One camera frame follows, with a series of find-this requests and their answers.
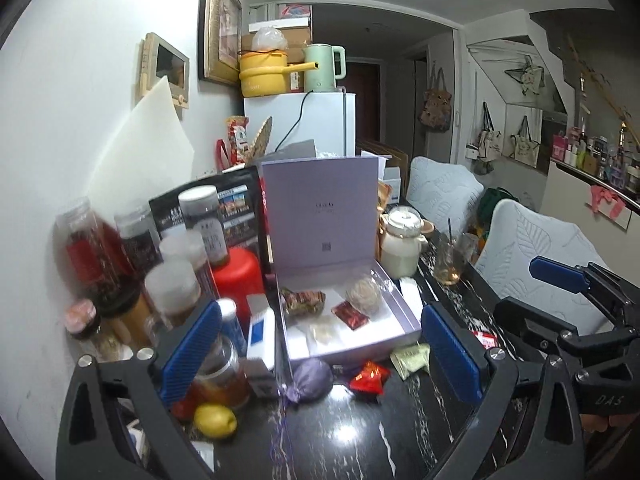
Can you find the green kettle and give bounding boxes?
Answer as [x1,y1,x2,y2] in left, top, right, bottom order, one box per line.
[303,43,347,93]

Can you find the person's right hand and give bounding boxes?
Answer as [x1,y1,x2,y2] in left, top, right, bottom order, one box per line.
[579,410,640,433]

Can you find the blue white tablet tube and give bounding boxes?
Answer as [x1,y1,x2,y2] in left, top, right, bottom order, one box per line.
[216,298,249,358]

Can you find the red white snack bag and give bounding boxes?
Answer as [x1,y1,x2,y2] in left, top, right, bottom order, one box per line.
[225,116,251,166]

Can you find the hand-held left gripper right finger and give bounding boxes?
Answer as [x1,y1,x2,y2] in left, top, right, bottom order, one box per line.
[421,302,588,480]

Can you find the white fridge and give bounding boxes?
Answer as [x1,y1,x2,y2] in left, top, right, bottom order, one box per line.
[243,91,357,161]

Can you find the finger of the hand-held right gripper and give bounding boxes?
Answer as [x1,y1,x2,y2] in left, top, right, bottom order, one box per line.
[529,255,640,323]
[492,296,583,357]

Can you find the clear bag of white cord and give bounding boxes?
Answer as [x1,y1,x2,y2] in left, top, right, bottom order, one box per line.
[344,276,385,315]

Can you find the clear bag of dried slices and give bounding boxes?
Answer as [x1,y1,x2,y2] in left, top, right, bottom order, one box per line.
[295,315,351,351]

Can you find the green bag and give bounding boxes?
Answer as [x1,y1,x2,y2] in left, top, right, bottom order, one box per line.
[480,187,521,231]

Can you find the black label clear jar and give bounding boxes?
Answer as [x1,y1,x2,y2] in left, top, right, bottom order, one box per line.
[114,207,163,273]

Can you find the cream printed tote bag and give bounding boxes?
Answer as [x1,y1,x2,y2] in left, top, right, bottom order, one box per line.
[477,101,503,161]
[509,115,543,165]

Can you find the purple gift box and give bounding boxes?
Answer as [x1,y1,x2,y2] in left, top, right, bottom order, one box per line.
[260,155,423,368]

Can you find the dark label white lid jar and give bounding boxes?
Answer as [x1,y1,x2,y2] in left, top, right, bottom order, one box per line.
[159,227,208,271]

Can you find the white tissue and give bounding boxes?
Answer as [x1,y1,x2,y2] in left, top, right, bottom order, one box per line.
[398,277,426,321]

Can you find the green label clear jar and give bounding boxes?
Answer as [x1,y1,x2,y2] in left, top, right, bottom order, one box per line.
[178,185,231,267]

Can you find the pink lid seed jar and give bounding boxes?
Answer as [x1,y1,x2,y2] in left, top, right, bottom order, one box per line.
[64,298,101,338]

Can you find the red label clear jar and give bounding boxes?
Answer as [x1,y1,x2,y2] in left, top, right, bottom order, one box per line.
[55,197,136,306]

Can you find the white counter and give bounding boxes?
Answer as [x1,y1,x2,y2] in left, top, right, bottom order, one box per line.
[540,157,640,241]

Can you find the purple drawstring pouch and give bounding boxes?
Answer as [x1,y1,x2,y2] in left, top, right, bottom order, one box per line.
[270,357,334,461]

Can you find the white board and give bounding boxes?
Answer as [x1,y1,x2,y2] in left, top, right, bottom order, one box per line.
[87,77,196,201]

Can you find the large picture frame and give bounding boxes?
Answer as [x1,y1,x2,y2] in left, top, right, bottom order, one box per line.
[198,0,243,86]

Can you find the black coffee bag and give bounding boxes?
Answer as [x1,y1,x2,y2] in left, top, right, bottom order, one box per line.
[149,165,268,261]

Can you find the brown snack packet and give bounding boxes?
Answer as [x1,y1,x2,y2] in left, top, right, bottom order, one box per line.
[279,287,327,317]

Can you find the cream flat tote bag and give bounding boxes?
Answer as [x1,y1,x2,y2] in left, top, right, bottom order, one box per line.
[505,55,546,96]

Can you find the row of bottles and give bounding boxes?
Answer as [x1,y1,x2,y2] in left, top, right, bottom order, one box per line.
[552,130,640,191]

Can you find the yellow pot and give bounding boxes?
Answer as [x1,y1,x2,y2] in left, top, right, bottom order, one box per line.
[238,49,321,98]

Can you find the white ceramic jar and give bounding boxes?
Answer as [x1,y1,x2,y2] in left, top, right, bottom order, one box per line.
[380,205,430,281]

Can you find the green tea packet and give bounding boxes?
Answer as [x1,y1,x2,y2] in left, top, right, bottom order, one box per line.
[390,342,431,380]

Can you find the brown label clear jar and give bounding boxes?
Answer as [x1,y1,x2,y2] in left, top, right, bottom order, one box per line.
[144,260,203,331]

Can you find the woven fan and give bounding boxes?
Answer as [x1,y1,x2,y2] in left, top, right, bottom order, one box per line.
[250,116,273,158]

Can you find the brown patterned tote bag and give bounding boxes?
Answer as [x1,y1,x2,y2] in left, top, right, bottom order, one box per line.
[419,67,453,133]

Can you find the dark red small packet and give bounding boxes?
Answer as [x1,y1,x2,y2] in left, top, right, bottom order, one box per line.
[331,301,371,331]

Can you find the red canister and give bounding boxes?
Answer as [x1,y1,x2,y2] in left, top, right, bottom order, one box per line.
[210,247,266,328]

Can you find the white blue carton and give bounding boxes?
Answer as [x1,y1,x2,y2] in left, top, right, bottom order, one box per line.
[245,292,281,398]

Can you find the black kettle cable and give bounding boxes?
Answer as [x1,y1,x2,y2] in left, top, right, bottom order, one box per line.
[272,91,311,153]

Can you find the white leaf pattern chair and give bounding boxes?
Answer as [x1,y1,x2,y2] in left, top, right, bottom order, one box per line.
[474,199,611,336]
[406,156,485,231]

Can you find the clear plastic bag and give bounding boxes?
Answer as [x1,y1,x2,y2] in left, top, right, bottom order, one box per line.
[251,25,291,53]

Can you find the flat cardboard boxes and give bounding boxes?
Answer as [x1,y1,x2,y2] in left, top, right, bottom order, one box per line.
[356,140,408,181]

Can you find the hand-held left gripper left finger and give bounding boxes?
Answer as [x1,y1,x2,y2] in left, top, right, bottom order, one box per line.
[55,300,223,480]

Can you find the clear jar orange contents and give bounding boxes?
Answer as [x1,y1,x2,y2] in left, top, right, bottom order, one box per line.
[190,335,251,408]

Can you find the black lid jar yellow contents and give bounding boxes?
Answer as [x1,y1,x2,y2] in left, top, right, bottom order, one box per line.
[102,290,153,348]

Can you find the yellow lemon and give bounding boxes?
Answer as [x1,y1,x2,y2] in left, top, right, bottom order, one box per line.
[193,403,238,440]

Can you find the wooden framed screen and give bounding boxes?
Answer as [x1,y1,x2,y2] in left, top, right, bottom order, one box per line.
[136,32,191,111]

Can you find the glass cup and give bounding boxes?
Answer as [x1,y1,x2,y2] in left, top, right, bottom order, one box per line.
[432,232,473,286]

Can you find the dark brown door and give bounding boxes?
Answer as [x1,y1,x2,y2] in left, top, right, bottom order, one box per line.
[345,60,381,143]

